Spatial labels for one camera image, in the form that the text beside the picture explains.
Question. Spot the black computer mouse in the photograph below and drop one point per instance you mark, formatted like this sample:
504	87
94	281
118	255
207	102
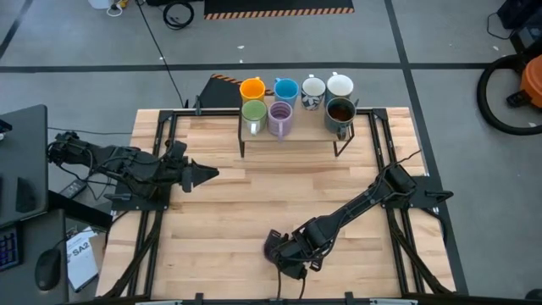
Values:
47	269

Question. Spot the black keyboard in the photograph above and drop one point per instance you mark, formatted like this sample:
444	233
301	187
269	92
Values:
8	250

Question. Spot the black hazard striped ramp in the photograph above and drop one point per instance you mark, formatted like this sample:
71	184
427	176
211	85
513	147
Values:
216	95

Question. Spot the lilac ribbed mug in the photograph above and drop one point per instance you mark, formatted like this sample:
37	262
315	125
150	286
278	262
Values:
280	114

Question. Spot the orange shop vacuum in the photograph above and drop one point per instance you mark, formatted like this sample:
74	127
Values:
533	80

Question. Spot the black desk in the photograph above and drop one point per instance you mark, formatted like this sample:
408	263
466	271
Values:
23	148

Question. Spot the white floor device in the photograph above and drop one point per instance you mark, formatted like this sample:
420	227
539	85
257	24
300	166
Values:
101	3

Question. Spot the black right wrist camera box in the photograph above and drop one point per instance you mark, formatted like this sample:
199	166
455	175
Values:
297	271

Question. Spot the black handheld device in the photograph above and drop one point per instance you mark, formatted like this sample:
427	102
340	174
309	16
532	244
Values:
25	195

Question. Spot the black equipment case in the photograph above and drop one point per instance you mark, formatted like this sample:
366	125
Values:
525	25

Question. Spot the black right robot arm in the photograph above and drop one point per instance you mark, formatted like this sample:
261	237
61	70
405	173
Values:
364	199

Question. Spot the blue white patterned mug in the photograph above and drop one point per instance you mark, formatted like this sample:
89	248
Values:
313	89

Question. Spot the black power adapter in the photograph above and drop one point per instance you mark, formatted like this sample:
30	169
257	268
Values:
73	188

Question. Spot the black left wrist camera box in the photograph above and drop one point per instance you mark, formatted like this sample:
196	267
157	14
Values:
178	150

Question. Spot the black aluminium table frame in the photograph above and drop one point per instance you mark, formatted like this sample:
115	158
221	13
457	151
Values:
211	112

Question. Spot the white printed manual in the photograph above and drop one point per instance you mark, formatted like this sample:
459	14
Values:
82	262

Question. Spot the black hazard striped mat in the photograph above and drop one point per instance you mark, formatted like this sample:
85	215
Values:
275	6

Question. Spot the dark teal speckled mug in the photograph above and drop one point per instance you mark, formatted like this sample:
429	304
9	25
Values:
340	113

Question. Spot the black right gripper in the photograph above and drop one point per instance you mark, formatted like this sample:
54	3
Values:
296	250

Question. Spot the green and white mug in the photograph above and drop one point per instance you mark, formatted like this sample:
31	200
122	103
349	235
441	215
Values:
254	111

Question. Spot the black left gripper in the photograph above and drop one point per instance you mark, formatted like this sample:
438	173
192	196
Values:
175	171

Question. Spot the light blue mug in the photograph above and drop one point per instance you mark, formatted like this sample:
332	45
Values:
285	91

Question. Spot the yellow mug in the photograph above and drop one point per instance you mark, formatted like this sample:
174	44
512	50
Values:
252	90

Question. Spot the wooden riser shelf black legs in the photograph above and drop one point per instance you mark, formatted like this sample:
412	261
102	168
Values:
309	129

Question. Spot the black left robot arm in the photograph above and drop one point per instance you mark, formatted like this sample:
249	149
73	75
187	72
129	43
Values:
123	163

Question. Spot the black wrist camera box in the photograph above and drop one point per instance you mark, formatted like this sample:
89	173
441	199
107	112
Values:
178	150
297	271

